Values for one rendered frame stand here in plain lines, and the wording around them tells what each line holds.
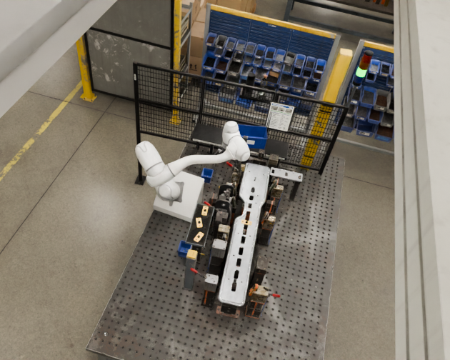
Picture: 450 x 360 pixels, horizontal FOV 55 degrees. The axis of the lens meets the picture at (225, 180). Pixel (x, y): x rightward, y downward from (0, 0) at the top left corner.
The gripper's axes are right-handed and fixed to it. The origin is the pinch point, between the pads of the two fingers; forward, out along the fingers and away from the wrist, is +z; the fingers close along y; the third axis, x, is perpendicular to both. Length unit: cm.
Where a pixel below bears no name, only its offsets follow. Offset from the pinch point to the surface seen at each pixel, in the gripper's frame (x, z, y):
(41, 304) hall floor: -73, 146, -136
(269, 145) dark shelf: 80, 43, 32
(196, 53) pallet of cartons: 289, 97, -83
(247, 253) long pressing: -39, 46, 30
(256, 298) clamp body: -74, 47, 42
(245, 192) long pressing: 20, 46, 19
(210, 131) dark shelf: 82, 43, -25
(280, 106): 90, 5, 33
